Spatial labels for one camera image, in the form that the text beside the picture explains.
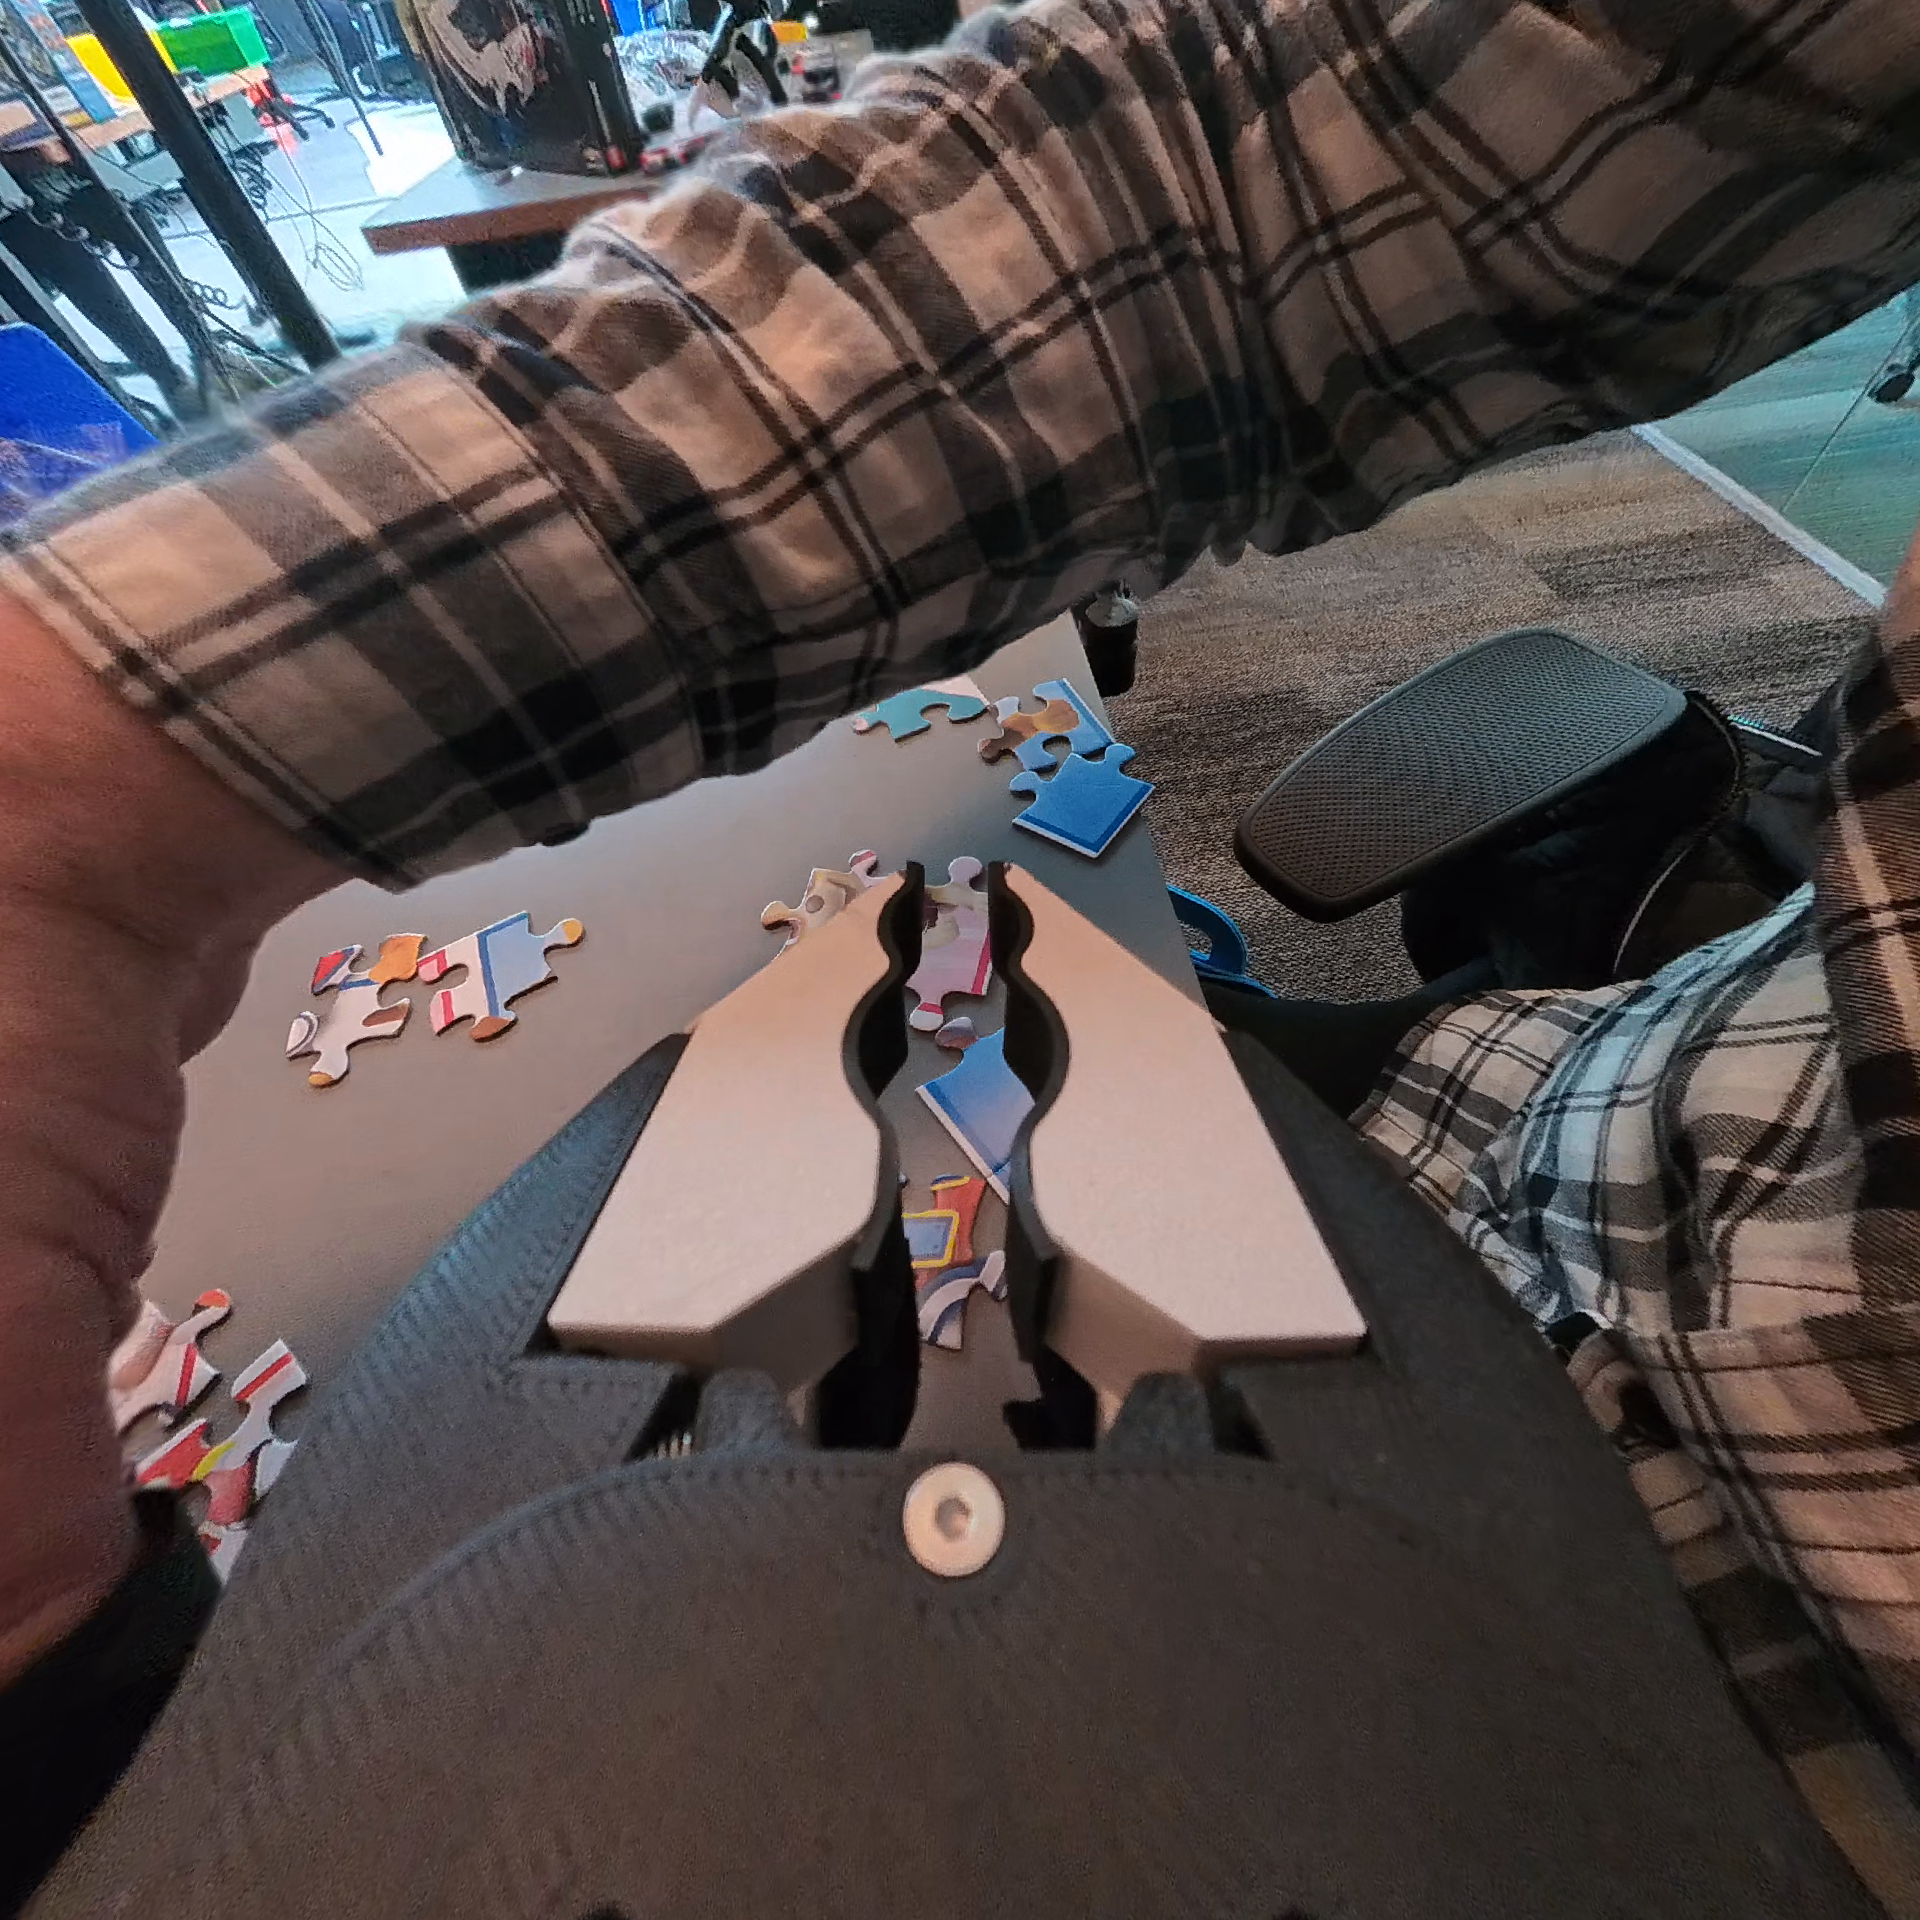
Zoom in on yellow pink small puzzle piece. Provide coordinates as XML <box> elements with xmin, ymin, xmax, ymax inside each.
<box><xmin>761</xmin><ymin>852</ymin><xmax>891</xmax><ymax>943</ymax></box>

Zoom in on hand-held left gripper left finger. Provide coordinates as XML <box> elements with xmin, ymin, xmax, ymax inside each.
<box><xmin>544</xmin><ymin>863</ymin><xmax>928</xmax><ymax>1449</ymax></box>

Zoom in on plain blue puzzle piece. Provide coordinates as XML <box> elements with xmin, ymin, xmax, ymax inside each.
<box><xmin>1010</xmin><ymin>748</ymin><xmax>1157</xmax><ymax>863</ymax></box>

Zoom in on grey desk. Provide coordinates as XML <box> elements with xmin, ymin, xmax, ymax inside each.
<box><xmin>140</xmin><ymin>612</ymin><xmax>1207</xmax><ymax>1576</ymax></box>

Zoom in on dark wooden table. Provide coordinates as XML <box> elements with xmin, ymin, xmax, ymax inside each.
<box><xmin>363</xmin><ymin>151</ymin><xmax>707</xmax><ymax>259</ymax></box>

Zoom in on person's right forearm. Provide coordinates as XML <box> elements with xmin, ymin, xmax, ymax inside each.
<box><xmin>0</xmin><ymin>0</ymin><xmax>1920</xmax><ymax>892</ymax></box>

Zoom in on black table leg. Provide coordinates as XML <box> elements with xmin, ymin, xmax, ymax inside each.
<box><xmin>74</xmin><ymin>0</ymin><xmax>340</xmax><ymax>368</ymax></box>

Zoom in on black office chair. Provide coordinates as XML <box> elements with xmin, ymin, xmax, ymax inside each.
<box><xmin>1402</xmin><ymin>687</ymin><xmax>1825</xmax><ymax>991</ymax></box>

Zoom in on blue plastic bin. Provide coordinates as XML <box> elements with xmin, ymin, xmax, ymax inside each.
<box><xmin>0</xmin><ymin>322</ymin><xmax>161</xmax><ymax>519</ymax></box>

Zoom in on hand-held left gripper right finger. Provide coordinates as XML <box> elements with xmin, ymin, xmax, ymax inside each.
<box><xmin>984</xmin><ymin>857</ymin><xmax>1370</xmax><ymax>1449</ymax></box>

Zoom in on person's right hand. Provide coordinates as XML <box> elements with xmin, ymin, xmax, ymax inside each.
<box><xmin>0</xmin><ymin>585</ymin><xmax>357</xmax><ymax>1689</ymax></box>

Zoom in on white dog red striped puzzle piece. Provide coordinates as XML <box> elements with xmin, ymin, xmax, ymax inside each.
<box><xmin>112</xmin><ymin>1285</ymin><xmax>236</xmax><ymax>1434</ymax></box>

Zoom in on orange tail blue border puzzle piece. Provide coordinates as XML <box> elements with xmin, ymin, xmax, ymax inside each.
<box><xmin>980</xmin><ymin>680</ymin><xmax>1121</xmax><ymax>772</ymax></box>

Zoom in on white orange puzzle piece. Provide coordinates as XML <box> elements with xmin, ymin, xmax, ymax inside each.
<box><xmin>284</xmin><ymin>933</ymin><xmax>427</xmax><ymax>1090</ymax></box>

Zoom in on blue plastic loop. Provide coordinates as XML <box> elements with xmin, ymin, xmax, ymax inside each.
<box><xmin>1169</xmin><ymin>884</ymin><xmax>1255</xmax><ymax>991</ymax></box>

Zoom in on red blue logo puzzle section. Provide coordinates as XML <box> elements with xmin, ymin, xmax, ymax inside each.
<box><xmin>902</xmin><ymin>1175</ymin><xmax>1010</xmax><ymax>1350</ymax></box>

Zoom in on light blue sky puzzle section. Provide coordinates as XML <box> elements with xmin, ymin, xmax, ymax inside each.
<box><xmin>915</xmin><ymin>1029</ymin><xmax>1042</xmax><ymax>1187</ymax></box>

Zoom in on pink dog puzzle piece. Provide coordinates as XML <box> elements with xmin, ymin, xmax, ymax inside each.
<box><xmin>904</xmin><ymin>855</ymin><xmax>997</xmax><ymax>1039</ymax></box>

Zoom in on blue white red striped puzzle piece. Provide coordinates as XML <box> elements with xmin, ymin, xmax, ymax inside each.
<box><xmin>418</xmin><ymin>909</ymin><xmax>586</xmax><ymax>1045</ymax></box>

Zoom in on teal green corner puzzle piece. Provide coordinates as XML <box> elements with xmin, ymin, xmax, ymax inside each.
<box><xmin>855</xmin><ymin>681</ymin><xmax>989</xmax><ymax>748</ymax></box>

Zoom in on black chair armrest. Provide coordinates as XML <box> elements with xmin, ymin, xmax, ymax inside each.
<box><xmin>1233</xmin><ymin>628</ymin><xmax>1689</xmax><ymax>925</ymax></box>

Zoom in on black toy car box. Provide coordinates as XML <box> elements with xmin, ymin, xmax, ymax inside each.
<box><xmin>411</xmin><ymin>0</ymin><xmax>645</xmax><ymax>174</ymax></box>

